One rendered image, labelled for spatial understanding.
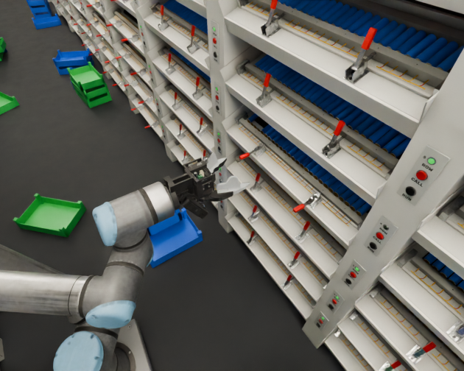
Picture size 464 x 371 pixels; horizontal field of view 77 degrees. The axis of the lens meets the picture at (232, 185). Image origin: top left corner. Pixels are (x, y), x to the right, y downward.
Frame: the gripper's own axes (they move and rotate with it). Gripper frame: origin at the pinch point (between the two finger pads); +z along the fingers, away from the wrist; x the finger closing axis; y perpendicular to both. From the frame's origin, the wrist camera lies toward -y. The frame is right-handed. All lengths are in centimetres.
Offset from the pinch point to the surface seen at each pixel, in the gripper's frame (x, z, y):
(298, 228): -11.0, 20.7, -28.9
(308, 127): -4.7, 19.6, 10.6
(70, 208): 97, -50, -84
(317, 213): -17.7, 17.2, -10.4
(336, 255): -26.1, 23.4, -27.8
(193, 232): 41, 3, -82
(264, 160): 8.6, 17.9, -10.1
